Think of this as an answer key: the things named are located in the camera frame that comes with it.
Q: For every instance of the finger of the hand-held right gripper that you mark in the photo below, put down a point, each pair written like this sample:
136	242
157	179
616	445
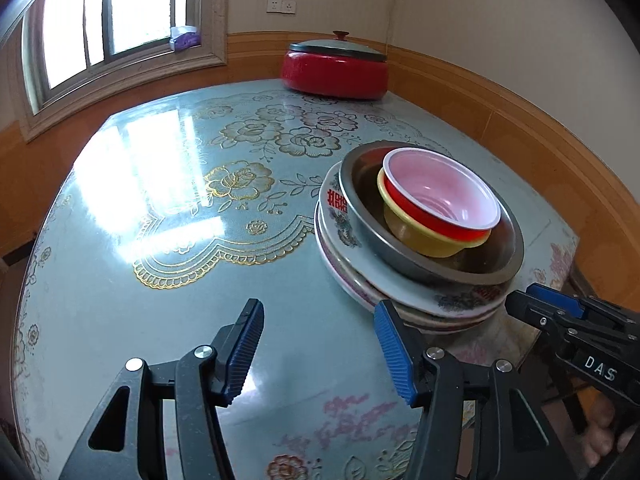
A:
530	307
555	297

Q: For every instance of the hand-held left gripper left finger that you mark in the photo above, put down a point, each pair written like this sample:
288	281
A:
242	355

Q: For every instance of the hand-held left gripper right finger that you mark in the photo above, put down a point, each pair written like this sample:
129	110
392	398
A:
397	355

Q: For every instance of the large floral plate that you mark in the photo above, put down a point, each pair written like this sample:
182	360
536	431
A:
445	330

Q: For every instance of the white deep plate red print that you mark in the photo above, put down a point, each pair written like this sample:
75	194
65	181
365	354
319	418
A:
340	220
450	320

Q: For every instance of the yellow plastic bowl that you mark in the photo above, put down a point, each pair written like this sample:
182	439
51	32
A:
430	245

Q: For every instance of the red plastic bowl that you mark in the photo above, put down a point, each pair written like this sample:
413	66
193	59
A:
440	190

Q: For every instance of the stainless steel bowl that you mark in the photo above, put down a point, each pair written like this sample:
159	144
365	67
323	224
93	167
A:
365	210

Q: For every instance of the person's right hand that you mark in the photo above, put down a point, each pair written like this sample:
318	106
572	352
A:
600	435

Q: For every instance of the red electric cooker with lid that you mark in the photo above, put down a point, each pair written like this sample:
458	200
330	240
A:
335	75

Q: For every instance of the purple packet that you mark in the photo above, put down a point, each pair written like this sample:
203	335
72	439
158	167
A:
185	38

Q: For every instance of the white wall socket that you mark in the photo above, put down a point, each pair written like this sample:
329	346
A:
281	6

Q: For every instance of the window with stone frame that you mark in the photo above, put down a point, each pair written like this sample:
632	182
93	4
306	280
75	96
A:
75	25

